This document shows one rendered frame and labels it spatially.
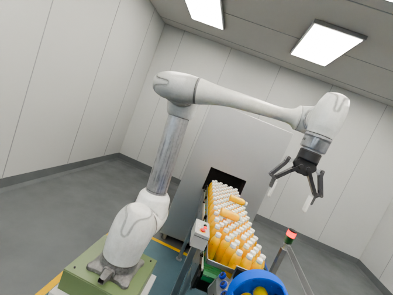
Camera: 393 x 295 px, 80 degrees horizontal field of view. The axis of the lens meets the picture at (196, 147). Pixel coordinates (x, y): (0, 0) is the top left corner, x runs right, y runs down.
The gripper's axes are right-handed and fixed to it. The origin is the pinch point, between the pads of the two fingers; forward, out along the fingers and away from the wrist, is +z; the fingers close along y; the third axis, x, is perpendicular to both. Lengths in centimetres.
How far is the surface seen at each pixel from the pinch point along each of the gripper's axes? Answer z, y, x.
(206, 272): 71, 9, -50
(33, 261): 162, 148, -88
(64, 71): -1, 269, -199
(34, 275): 162, 135, -77
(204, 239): 54, 18, -53
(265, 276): 38.2, -10.6, -15.3
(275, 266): 65, -40, -86
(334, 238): 121, -267, -461
